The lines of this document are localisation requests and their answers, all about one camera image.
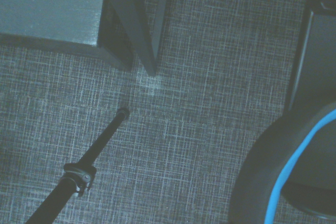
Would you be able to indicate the black and blue headphone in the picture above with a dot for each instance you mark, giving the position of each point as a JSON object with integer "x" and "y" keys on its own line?
{"x": 262, "y": 161}

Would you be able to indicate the dark grey side table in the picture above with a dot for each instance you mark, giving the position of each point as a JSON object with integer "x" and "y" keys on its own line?
{"x": 50, "y": 6}

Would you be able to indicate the black tripod leg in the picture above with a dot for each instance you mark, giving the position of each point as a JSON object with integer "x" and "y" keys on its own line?
{"x": 86, "y": 157}

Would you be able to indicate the black box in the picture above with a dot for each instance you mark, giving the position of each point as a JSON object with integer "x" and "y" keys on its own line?
{"x": 315, "y": 51}

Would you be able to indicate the black table leg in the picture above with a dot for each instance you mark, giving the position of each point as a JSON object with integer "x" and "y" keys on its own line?
{"x": 139, "y": 19}

